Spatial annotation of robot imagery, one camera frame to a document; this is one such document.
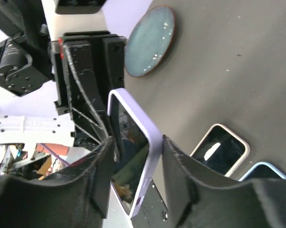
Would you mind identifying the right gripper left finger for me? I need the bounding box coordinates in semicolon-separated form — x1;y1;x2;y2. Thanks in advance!
0;138;114;228

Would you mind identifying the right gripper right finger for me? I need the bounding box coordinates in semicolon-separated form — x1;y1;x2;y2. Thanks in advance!
162;136;286;228

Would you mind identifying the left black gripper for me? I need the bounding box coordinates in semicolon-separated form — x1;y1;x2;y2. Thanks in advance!
0;0;125;143

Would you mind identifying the silver edged black phone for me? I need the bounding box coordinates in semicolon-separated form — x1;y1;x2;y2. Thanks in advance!
192;125;246;176

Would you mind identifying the lavender purple phone case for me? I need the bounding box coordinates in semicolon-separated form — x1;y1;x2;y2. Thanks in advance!
107;88;162;218

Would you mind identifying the light blue phone case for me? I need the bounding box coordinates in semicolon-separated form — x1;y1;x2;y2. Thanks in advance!
239;161;286;181

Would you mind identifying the cream white phone case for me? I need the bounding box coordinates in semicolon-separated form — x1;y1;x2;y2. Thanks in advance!
189;123;250;179

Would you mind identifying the purple edged black phone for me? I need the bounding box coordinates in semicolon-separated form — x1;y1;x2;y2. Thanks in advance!
110;96;149;215

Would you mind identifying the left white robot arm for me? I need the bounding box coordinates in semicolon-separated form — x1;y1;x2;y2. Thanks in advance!
0;0;125;146

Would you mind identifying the teal ceramic plate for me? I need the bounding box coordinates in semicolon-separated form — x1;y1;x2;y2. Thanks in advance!
124;6;176;77

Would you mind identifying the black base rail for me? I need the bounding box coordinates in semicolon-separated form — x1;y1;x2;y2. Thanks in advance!
131;180;170;228

